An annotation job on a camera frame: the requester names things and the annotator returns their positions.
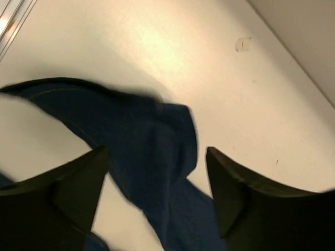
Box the dark blue denim trousers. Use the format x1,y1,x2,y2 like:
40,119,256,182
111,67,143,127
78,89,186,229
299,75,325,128
1,77,226,250

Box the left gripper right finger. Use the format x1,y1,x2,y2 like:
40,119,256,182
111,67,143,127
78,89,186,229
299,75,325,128
206,147,334,250

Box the aluminium rail frame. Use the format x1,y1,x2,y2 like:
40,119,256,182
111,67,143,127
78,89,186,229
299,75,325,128
0,0,36,60

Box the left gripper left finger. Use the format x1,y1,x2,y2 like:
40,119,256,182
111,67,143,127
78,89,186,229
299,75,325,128
1,146,109,250

